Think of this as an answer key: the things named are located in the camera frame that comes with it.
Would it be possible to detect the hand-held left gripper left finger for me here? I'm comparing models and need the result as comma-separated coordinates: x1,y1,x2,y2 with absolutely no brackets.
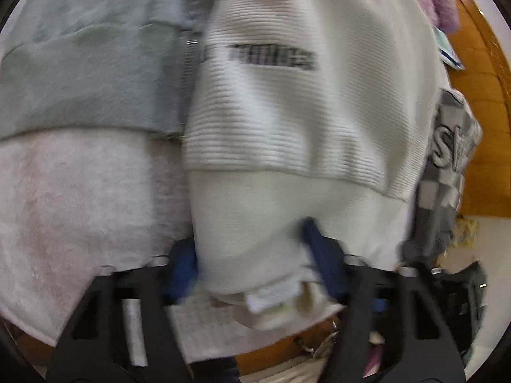
46,237,200,383

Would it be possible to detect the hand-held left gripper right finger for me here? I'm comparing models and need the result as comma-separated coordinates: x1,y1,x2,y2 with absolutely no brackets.
301,217,468,383

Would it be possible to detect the white button jacket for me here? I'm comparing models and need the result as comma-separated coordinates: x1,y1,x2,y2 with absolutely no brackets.
165,0,452,330

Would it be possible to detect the pale floral bed sheet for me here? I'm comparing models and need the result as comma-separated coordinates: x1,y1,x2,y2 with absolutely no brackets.
0,128,340,364

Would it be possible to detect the grey checkered garment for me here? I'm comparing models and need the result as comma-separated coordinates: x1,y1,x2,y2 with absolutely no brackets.
411,88,484,264

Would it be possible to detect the grey-green garment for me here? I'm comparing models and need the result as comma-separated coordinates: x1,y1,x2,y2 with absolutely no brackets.
0,0,228,140

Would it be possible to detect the blue white pillow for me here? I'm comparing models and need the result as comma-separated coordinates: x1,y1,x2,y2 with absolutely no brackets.
435,28,466,71

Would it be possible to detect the purple floral quilt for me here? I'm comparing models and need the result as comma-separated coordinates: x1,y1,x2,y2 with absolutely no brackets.
413,0,461,34

